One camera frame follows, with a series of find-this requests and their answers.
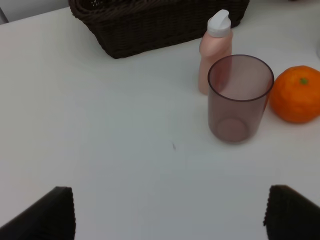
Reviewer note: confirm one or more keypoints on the dark green wicker basket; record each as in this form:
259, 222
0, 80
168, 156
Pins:
125, 28

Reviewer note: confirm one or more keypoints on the translucent pink plastic cup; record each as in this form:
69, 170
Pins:
238, 92

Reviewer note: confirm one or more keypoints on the orange tangerine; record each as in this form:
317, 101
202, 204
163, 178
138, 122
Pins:
295, 96

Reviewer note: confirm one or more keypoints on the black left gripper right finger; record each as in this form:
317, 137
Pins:
290, 216

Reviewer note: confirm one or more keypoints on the pink bottle white cap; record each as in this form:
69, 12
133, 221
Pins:
215, 45

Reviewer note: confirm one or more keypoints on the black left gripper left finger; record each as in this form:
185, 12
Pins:
52, 217

